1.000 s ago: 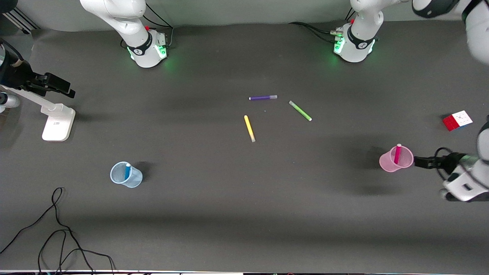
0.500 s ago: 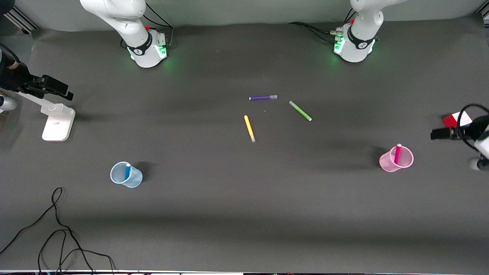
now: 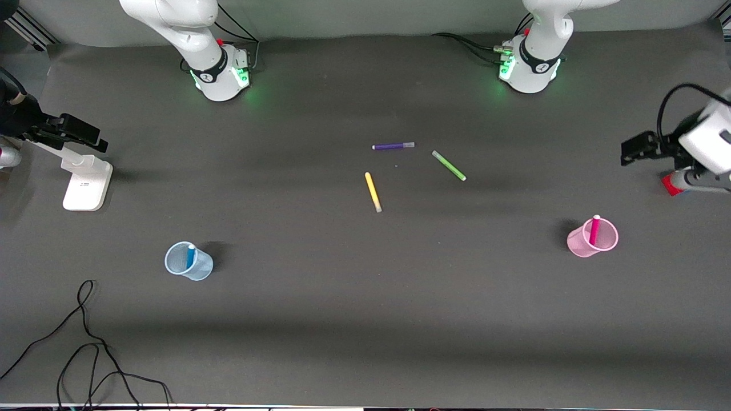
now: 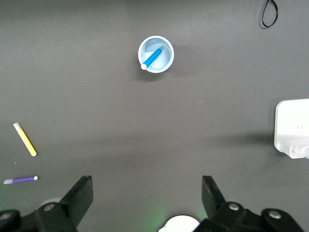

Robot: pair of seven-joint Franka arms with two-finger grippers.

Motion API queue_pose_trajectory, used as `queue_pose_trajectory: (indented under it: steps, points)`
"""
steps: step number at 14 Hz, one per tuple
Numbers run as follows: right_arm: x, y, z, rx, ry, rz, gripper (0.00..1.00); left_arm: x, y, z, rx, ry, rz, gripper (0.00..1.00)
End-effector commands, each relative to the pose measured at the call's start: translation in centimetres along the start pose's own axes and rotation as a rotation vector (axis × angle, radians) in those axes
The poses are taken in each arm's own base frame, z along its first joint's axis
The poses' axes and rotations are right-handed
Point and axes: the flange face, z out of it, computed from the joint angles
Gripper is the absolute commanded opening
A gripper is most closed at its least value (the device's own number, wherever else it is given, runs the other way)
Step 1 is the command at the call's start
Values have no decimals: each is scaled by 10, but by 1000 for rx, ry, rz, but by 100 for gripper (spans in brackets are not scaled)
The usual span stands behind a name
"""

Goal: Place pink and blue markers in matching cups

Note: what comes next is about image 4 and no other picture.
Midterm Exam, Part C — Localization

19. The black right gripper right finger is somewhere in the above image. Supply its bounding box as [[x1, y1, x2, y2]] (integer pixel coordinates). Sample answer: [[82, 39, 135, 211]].
[[193, 175, 305, 232]]

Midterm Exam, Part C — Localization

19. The white flat device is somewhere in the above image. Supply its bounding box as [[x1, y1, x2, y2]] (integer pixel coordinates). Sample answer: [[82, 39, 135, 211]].
[[273, 98, 309, 160]]

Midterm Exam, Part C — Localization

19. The purple marker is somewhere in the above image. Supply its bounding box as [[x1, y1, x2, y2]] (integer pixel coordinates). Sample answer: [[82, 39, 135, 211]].
[[3, 175, 39, 185]]

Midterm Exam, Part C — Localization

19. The light blue mesh cup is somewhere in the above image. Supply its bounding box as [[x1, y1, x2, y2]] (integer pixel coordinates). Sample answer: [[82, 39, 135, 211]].
[[138, 35, 175, 74]]

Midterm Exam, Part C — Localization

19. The yellow marker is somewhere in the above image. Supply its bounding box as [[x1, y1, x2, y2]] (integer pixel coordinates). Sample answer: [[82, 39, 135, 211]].
[[13, 122, 38, 157]]

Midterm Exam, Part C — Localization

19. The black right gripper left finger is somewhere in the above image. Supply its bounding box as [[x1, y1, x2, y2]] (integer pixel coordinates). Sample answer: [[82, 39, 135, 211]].
[[0, 175, 94, 232]]

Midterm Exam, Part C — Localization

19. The blue marker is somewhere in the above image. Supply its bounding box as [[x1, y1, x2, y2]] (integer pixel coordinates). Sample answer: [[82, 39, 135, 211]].
[[140, 48, 162, 71]]

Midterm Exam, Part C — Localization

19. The thin black loose cable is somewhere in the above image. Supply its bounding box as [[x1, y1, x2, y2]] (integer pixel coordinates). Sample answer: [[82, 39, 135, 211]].
[[261, 0, 279, 29]]

